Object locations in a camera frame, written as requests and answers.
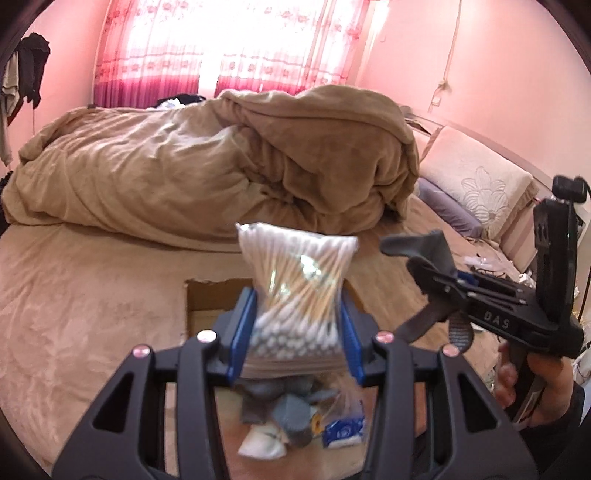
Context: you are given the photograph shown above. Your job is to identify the blue tissue pack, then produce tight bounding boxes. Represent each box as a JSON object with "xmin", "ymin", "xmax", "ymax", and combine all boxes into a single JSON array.
[{"xmin": 322, "ymin": 416, "xmax": 366, "ymax": 449}]

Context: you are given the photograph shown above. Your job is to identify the clear plastic snack bag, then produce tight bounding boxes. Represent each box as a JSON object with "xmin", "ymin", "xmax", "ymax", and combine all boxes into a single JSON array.
[{"xmin": 317, "ymin": 372, "xmax": 365, "ymax": 427}]

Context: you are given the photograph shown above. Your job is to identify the white sock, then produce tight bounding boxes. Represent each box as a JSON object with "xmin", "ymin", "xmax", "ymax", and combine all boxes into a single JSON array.
[{"xmin": 238, "ymin": 422, "xmax": 287, "ymax": 461}]

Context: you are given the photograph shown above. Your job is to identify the blue-grey sock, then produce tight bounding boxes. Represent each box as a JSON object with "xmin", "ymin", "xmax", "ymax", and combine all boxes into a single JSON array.
[{"xmin": 238, "ymin": 375, "xmax": 339, "ymax": 447}]

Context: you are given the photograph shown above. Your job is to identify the cotton swab bag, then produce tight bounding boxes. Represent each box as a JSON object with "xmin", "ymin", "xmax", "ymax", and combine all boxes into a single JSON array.
[{"xmin": 236, "ymin": 222, "xmax": 359, "ymax": 379}]

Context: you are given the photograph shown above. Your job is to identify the dark grey sock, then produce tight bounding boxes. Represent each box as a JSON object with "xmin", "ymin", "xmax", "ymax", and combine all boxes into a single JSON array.
[{"xmin": 380, "ymin": 230, "xmax": 474, "ymax": 353}]

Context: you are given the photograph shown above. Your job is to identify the right hand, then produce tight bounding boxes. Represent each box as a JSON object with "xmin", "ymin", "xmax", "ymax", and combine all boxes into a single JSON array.
[{"xmin": 493, "ymin": 341, "xmax": 574, "ymax": 429}]

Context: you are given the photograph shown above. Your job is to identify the cream floral pillow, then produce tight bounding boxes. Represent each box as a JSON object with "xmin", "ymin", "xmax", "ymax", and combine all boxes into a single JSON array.
[{"xmin": 420, "ymin": 126, "xmax": 538, "ymax": 242}]

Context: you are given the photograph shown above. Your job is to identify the tan bed sheet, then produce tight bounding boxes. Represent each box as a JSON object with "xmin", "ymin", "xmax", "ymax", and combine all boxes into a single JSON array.
[{"xmin": 1, "ymin": 195, "xmax": 519, "ymax": 479}]

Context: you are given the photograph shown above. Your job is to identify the purple pillow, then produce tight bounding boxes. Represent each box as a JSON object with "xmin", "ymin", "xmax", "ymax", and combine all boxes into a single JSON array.
[{"xmin": 416, "ymin": 178, "xmax": 484, "ymax": 238}]

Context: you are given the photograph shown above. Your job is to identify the brown cardboard box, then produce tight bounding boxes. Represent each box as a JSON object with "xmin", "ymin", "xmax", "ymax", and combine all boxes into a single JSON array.
[{"xmin": 185, "ymin": 278, "xmax": 377, "ymax": 355}]

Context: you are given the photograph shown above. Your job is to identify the tan fleece duvet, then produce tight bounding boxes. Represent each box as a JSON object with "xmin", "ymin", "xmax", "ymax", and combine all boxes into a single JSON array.
[{"xmin": 1, "ymin": 85, "xmax": 420, "ymax": 251}]

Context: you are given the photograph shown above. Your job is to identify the hanging dark clothes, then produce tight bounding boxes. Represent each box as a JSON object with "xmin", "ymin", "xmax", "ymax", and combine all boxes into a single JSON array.
[{"xmin": 1, "ymin": 33, "xmax": 51, "ymax": 166}]

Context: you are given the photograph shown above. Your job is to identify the pink window curtain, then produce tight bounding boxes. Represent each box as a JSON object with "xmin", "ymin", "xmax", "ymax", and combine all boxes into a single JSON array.
[{"xmin": 93, "ymin": 1, "xmax": 370, "ymax": 108}]

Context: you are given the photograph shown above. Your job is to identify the wall cable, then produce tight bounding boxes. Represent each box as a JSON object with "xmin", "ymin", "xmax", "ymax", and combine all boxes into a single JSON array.
[{"xmin": 427, "ymin": 0, "xmax": 465, "ymax": 114}]

